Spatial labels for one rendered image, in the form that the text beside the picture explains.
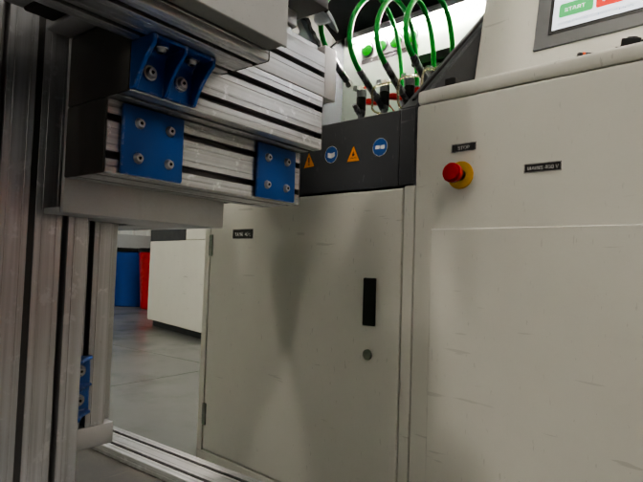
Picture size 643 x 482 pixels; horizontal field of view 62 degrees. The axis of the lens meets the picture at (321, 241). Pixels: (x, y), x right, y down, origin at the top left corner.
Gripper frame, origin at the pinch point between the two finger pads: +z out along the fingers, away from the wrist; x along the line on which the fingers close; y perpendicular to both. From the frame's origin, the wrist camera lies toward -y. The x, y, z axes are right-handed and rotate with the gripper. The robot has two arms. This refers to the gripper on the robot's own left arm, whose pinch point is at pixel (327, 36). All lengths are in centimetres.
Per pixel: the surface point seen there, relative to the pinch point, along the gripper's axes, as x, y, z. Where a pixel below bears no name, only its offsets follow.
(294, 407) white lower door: -16, 71, 60
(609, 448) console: 50, 65, 76
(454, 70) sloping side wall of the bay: 28.5, 6.9, 24.4
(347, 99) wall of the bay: -37, -32, 19
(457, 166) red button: 38, 38, 34
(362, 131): 15.3, 28.0, 21.2
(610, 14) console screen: 55, -7, 35
